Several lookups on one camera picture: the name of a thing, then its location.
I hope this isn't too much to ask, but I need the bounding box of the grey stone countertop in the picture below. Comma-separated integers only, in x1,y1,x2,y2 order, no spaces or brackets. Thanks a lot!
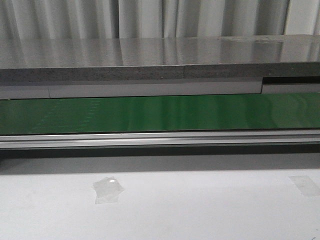
0,35,320,85

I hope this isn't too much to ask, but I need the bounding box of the crumpled clear tape patch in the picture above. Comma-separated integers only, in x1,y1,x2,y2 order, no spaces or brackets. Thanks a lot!
93,176,125,204

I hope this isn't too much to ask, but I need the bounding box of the green conveyor belt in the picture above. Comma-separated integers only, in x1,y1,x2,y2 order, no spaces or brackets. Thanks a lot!
0,93,320,135

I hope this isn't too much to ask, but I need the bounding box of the clear tape strip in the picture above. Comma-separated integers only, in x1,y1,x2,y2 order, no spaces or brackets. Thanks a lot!
289,175,320,197

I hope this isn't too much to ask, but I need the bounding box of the white pleated curtain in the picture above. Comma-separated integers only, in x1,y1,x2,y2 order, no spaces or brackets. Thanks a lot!
0,0,320,40

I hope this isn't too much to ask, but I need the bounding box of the aluminium conveyor front rail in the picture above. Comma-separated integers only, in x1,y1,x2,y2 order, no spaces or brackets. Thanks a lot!
0,129,320,150

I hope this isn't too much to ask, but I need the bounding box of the grey conveyor back rail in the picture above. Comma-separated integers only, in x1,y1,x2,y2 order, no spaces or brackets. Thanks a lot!
0,76,320,100

